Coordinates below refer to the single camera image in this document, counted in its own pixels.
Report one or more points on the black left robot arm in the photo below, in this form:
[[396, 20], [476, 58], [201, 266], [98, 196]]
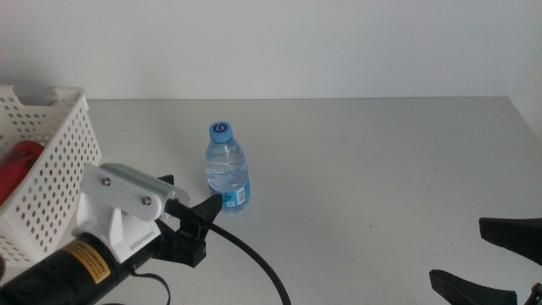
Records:
[[10, 296]]

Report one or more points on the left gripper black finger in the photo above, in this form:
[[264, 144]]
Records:
[[211, 209], [168, 180]]

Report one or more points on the white perforated plastic basket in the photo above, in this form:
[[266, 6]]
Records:
[[72, 90]]

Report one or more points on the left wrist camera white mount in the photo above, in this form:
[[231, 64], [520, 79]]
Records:
[[123, 190]]

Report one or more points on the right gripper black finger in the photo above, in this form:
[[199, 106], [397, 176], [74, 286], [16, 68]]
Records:
[[470, 294], [516, 235]]

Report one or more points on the clear water bottle blue cap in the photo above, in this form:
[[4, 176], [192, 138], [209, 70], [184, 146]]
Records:
[[226, 169]]

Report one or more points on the red soda can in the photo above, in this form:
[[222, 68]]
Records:
[[19, 165]]

